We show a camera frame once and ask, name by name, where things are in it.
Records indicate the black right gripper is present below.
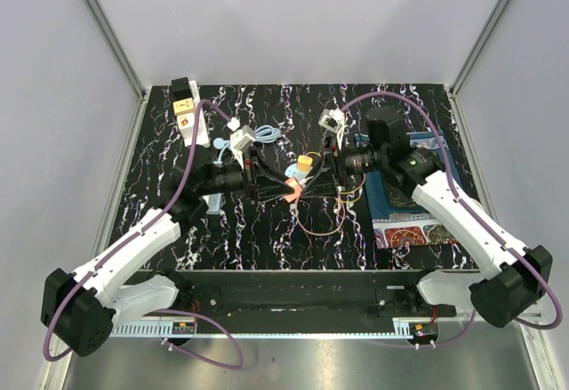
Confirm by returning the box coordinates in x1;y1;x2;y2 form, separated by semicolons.
301;134;387;199

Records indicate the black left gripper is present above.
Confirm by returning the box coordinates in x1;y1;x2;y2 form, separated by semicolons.
197;147;295;205

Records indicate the pink USB charger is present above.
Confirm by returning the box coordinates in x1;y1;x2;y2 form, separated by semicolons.
284;177;303;203

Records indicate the round light blue socket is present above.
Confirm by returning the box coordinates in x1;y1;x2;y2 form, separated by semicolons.
284;163;308;181

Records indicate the pink charging cable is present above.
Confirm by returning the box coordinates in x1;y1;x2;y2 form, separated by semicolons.
291;171;348;236

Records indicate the yellow USB charger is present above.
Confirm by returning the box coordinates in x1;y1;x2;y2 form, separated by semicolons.
297;155;313;172

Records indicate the yellow charging cable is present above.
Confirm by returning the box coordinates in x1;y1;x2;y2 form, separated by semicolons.
306;152;365;204

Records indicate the light blue power strip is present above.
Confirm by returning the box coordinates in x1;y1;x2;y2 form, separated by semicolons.
206;194;223;216

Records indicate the light blue cable loop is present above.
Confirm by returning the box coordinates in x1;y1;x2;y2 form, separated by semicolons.
212;124;282;164

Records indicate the white cube socket adapter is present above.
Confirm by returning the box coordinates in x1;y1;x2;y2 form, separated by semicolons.
176;113;195;136

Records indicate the beige travel adapter cube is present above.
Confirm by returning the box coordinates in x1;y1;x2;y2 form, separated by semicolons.
172;98;195;115

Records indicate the white multicolour power strip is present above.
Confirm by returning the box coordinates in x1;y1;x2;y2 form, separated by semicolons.
170;79;212;147

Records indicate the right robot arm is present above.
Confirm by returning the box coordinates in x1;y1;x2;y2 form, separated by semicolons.
319;107;552;328

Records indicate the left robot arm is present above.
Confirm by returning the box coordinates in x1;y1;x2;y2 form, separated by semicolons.
40;157;293;362

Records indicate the blue patterned placemat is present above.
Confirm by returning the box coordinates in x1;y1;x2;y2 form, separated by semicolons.
355;131;463;250

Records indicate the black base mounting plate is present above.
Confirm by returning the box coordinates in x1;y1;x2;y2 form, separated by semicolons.
131;269;456;317

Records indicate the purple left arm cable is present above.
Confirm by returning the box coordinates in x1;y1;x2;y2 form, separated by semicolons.
42;99;245;370

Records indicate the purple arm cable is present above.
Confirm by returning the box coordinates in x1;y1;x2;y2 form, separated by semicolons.
340;91;564;347
42;99;245;370

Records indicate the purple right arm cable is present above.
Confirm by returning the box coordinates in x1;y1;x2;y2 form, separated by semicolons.
340;91;564;347

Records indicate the aluminium frame post left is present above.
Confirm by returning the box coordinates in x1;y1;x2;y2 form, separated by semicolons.
66;0;150;100

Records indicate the aluminium frame post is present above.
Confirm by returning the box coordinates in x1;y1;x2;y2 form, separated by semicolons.
448;0;534;98
66;0;150;100

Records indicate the aluminium frame post right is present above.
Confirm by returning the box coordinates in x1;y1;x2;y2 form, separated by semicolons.
448;0;534;98

